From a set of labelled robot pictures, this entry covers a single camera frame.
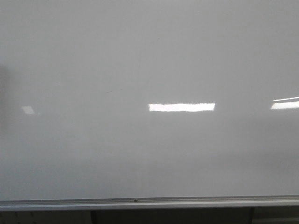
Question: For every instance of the aluminium whiteboard frame rail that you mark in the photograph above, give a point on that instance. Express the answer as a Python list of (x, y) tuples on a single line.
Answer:
[(149, 203)]

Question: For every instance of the white whiteboard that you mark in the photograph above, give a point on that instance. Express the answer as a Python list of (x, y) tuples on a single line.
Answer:
[(148, 98)]

